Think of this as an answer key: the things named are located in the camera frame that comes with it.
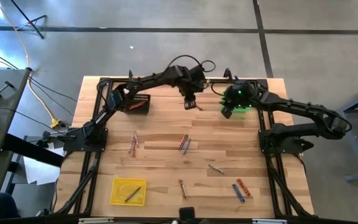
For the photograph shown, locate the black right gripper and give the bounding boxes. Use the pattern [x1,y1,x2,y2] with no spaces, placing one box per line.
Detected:
[221,80,261,120]

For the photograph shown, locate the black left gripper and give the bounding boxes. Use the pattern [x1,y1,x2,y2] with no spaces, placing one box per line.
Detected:
[169,64,208,111]

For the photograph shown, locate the green plastic basket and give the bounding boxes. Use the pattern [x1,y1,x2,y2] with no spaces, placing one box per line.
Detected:
[221,99,255,111]

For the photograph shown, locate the black plastic basket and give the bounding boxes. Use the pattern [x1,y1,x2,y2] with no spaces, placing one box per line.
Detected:
[123,93,152,115]

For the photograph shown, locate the black boxy object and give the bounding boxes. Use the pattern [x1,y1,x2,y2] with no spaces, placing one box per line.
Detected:
[171,206,211,224]

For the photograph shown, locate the yellow plastic basket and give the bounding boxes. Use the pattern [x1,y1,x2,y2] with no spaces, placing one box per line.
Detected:
[109,177,148,207]

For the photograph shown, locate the blue-grey metal stand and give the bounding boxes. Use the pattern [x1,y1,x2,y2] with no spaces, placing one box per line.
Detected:
[321,80,358,182]

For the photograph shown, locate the black support beam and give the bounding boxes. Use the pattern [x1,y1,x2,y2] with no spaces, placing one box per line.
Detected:
[1,133,65,168]

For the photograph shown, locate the white paper sheets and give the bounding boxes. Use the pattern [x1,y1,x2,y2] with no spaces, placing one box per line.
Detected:
[22,145,65,187]

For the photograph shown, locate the black tripod stand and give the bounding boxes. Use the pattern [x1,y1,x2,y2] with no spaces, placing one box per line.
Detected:
[9,0,48,40]

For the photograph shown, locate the grey side table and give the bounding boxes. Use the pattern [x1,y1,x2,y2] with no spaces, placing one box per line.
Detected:
[0,68,31,220]

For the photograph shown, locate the dark chair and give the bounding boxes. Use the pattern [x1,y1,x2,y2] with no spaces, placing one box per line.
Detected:
[0,192,21,220]

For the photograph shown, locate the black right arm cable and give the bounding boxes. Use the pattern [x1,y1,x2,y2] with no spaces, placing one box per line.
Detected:
[210,82,227,98]

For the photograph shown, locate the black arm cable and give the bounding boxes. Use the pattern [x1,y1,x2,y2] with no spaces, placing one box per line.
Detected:
[165,54,217,74]
[210,82,227,98]

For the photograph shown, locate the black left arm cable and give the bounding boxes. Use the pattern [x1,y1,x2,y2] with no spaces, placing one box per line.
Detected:
[165,54,217,74]

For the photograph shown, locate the silver metal bracket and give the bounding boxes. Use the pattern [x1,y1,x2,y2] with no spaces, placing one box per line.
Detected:
[78,217,115,224]
[252,218,288,224]

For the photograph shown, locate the yellow floor cable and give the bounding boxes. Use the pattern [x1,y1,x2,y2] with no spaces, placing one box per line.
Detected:
[0,0,63,129]

